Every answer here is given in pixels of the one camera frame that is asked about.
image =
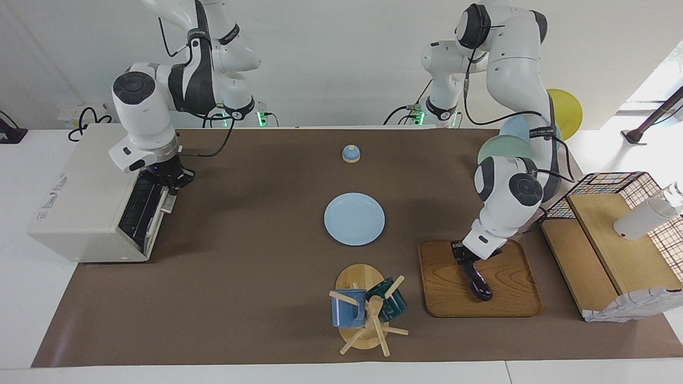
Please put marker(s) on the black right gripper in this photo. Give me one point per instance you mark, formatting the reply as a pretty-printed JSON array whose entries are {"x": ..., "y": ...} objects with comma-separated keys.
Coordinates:
[{"x": 165, "y": 175}]

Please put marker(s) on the yellow plate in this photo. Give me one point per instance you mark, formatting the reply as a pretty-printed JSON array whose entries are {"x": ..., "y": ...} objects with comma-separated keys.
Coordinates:
[{"x": 566, "y": 112}]

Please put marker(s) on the toaster oven glass door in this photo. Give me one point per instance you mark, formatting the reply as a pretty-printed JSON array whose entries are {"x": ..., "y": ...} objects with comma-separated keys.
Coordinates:
[{"x": 160, "y": 224}]

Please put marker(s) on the pale green plate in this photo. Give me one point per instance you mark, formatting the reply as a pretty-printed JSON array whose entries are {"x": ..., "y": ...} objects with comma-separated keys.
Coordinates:
[{"x": 504, "y": 146}]

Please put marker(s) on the white bottle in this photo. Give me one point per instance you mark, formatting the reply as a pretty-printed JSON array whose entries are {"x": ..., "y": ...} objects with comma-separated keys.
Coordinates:
[{"x": 640, "y": 221}]

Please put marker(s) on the wooden serving tray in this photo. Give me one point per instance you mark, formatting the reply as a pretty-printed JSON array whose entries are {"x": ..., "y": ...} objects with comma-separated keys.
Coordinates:
[{"x": 512, "y": 290}]

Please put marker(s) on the black clamp mount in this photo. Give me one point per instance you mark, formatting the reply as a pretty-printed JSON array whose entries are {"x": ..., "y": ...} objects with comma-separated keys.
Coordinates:
[{"x": 10, "y": 133}]

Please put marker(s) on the black stand pole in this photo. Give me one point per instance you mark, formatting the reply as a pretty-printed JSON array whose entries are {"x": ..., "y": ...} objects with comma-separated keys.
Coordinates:
[{"x": 653, "y": 117}]

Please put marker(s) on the small blue white bell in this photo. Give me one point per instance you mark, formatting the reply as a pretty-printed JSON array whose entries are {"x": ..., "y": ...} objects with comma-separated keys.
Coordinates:
[{"x": 350, "y": 154}]

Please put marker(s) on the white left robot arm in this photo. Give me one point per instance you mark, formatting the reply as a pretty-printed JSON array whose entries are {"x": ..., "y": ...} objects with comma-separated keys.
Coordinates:
[{"x": 507, "y": 64}]

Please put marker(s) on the dark purple eggplant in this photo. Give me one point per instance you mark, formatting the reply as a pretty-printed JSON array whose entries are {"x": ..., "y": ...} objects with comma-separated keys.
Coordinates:
[{"x": 480, "y": 285}]

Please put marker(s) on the dark green mug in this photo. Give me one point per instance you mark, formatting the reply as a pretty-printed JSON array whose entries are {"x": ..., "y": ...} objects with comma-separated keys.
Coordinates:
[{"x": 396, "y": 306}]

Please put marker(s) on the light blue plate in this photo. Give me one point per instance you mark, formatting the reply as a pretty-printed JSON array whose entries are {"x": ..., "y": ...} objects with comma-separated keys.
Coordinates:
[
  {"x": 515, "y": 128},
  {"x": 354, "y": 219}
]

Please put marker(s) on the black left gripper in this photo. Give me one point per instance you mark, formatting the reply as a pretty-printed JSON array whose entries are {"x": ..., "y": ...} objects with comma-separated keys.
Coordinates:
[{"x": 460, "y": 252}]

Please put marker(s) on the blue mug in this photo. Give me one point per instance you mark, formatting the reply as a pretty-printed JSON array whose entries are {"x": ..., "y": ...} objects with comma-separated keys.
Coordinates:
[{"x": 344, "y": 314}]

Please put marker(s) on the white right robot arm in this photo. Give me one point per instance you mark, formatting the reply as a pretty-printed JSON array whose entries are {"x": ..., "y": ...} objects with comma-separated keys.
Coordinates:
[{"x": 144, "y": 106}]

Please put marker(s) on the marble pattern sheet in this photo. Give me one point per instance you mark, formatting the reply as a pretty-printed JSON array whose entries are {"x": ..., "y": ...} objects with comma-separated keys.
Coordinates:
[{"x": 635, "y": 305}]

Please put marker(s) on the brown table mat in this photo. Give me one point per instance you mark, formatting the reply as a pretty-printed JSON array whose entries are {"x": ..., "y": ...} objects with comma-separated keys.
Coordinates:
[{"x": 240, "y": 298}]

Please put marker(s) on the wooden mug tree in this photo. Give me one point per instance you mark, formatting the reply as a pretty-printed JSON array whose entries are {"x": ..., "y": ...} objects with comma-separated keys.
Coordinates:
[{"x": 360, "y": 277}]

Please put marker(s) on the white toaster oven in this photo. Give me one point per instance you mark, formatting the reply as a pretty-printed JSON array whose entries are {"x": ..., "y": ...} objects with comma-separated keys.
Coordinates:
[{"x": 80, "y": 192}]

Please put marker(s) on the wooden shelf box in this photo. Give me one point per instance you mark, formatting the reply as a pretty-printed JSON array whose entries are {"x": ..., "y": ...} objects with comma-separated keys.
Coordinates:
[{"x": 613, "y": 256}]

